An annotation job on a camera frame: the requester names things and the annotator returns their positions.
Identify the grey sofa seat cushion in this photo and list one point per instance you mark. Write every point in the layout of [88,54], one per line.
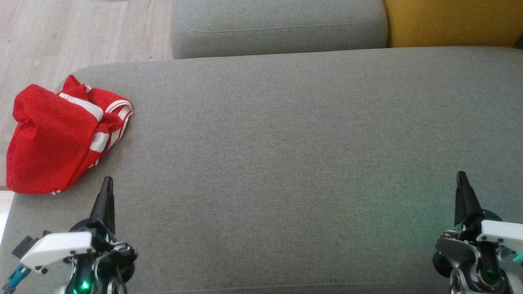
[278,24]

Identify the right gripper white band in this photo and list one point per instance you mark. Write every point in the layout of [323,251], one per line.
[498,234]

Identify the red and white basketball jersey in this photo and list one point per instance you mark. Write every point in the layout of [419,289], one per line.
[49,143]

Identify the wide grey fabric ottoman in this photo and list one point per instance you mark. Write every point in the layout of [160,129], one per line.
[286,163]

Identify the yellow fabric sofa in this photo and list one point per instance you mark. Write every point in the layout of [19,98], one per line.
[449,20]

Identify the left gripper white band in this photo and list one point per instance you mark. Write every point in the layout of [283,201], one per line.
[57,247]

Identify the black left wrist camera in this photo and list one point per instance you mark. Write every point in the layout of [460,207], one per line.
[25,247]

